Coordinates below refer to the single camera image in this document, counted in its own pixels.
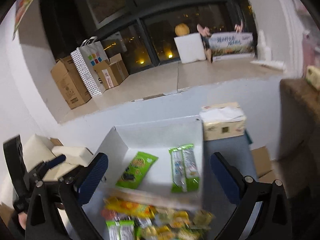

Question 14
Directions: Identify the tissue pack on shelf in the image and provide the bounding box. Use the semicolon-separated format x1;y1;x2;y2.
305;66;320;91

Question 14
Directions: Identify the round yellow pomelo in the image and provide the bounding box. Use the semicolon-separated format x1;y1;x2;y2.
175;23;190;36

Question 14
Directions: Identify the white dotted shopping bag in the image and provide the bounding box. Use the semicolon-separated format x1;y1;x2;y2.
71;36;108;98

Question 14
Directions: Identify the tissue pack on table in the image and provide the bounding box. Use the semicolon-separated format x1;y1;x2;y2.
199;102;246;141

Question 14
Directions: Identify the small open cardboard box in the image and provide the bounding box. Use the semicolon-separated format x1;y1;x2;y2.
93;53;129;90

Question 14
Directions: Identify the brown wooden side shelf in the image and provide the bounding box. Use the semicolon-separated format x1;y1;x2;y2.
275;78;319;198

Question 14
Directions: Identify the yellow orange snack bag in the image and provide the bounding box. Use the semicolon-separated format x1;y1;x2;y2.
104;197;155;219

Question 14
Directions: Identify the white plastic bottle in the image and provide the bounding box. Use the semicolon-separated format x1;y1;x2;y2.
257;30;272;61

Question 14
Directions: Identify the cream sofa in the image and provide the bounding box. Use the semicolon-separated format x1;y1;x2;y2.
0;133;94;205

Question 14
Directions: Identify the person's left hand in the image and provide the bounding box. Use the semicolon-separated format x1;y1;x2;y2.
18;212;27;230

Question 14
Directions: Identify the green seaweed snack packet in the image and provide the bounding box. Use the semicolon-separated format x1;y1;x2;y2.
116;152;158;190

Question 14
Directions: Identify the white cardboard organizer box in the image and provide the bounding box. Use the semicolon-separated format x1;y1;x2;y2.
95;115;203;210

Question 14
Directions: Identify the large brown cardboard box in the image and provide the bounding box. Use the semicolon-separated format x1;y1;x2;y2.
50;56;92;109

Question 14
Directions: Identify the green twin snack packet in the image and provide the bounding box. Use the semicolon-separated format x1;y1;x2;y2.
169;144;200;193

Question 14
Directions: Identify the cardboard box on floor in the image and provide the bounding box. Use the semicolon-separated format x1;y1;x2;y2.
251;146;276;183

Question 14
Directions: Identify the printed landscape carton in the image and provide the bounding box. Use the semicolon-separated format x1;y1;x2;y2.
208;32;255;61

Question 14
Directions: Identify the white foam block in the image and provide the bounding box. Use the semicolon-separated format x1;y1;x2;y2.
174;33;206;64

